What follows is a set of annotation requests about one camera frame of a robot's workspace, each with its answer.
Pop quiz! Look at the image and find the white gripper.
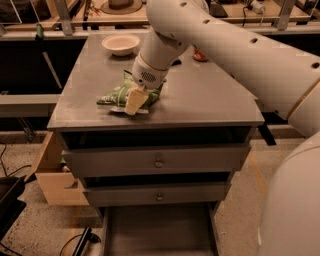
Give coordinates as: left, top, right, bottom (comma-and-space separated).
125, 54, 169, 115

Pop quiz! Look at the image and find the green jalapeno chip bag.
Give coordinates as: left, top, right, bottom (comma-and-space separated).
96, 70, 163, 114

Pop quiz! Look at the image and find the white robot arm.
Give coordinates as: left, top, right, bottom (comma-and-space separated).
125, 0, 320, 256

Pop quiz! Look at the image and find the grey top drawer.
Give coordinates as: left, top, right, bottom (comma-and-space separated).
62, 144, 250, 178

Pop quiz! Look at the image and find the grey drawer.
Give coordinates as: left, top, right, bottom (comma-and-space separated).
62, 144, 250, 178
101, 203, 220, 256
84, 182, 230, 207

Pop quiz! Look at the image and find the grey drawer cabinet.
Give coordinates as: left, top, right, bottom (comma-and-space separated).
47, 32, 265, 256

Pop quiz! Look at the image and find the grey middle drawer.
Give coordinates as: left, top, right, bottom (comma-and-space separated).
84, 182, 230, 207

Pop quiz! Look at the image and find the grey bottom drawer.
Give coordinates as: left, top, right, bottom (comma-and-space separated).
101, 203, 220, 256

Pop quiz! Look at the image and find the white paper bowl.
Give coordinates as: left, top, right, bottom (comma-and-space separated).
102, 34, 140, 57

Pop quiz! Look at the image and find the orange soda can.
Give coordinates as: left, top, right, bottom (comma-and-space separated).
193, 48, 208, 62

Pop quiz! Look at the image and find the tan hat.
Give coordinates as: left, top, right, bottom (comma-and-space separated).
100, 0, 142, 15

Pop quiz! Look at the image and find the black power plug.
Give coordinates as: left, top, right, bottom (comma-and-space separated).
72, 227, 101, 256

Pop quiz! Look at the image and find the black equipment case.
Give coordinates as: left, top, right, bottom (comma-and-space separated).
0, 177, 26, 240

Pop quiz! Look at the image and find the black floor cable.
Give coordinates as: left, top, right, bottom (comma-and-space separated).
0, 143, 33, 178

